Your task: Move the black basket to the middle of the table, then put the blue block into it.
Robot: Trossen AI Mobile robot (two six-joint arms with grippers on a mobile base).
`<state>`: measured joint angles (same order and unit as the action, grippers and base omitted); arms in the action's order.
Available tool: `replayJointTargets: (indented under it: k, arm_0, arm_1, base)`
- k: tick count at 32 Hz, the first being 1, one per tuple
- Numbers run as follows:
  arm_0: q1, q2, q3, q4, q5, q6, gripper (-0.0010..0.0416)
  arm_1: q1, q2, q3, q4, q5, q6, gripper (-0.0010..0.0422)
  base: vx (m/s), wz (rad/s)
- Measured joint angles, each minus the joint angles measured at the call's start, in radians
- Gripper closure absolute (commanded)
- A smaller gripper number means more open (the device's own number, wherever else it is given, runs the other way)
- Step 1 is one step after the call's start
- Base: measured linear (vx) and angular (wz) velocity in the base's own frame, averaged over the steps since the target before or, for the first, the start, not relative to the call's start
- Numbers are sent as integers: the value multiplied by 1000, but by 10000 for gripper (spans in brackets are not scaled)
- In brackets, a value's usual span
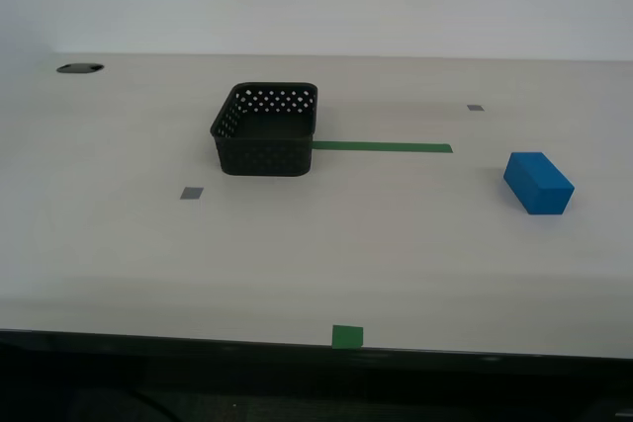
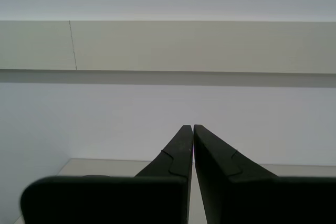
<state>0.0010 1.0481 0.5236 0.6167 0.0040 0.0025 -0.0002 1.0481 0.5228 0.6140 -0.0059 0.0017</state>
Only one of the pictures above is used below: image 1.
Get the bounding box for black perforated plastic basket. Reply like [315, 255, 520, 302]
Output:
[209, 81, 319, 178]

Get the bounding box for blue rectangular block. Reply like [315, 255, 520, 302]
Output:
[502, 151, 576, 216]

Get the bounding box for long green tape strip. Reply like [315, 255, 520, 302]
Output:
[311, 140, 454, 155]

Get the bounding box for green tape square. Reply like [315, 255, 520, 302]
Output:
[331, 324, 365, 350]

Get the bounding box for black oval cable grommet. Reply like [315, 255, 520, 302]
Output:
[55, 62, 106, 75]

